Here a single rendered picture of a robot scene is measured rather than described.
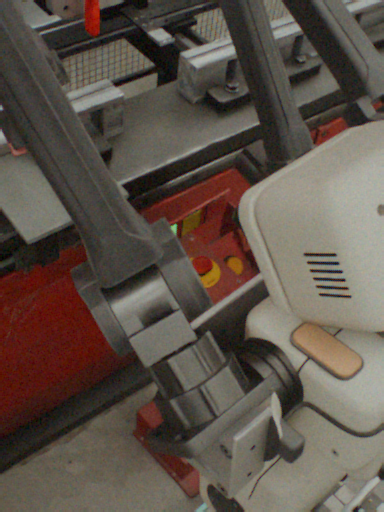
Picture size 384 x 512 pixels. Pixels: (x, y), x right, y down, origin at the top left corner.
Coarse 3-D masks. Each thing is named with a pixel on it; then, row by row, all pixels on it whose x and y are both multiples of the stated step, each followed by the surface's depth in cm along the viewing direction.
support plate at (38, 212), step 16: (0, 160) 110; (16, 160) 110; (32, 160) 111; (0, 176) 107; (16, 176) 108; (32, 176) 108; (112, 176) 110; (0, 192) 105; (16, 192) 106; (32, 192) 106; (48, 192) 106; (0, 208) 104; (16, 208) 103; (32, 208) 104; (48, 208) 104; (64, 208) 104; (16, 224) 101; (32, 224) 102; (48, 224) 102; (64, 224) 103; (32, 240) 100
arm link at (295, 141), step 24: (240, 0) 95; (240, 24) 97; (264, 24) 98; (240, 48) 100; (264, 48) 98; (264, 72) 99; (264, 96) 101; (288, 96) 102; (264, 120) 104; (288, 120) 102; (264, 144) 106; (288, 144) 103; (312, 144) 106
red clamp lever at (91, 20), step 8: (88, 0) 104; (96, 0) 104; (88, 8) 104; (96, 8) 104; (88, 16) 106; (96, 16) 105; (88, 24) 107; (96, 24) 107; (88, 32) 108; (96, 32) 108
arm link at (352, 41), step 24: (288, 0) 87; (312, 0) 85; (336, 0) 85; (312, 24) 86; (336, 24) 84; (336, 48) 85; (360, 48) 85; (336, 72) 87; (360, 72) 84; (360, 96) 85; (360, 120) 84
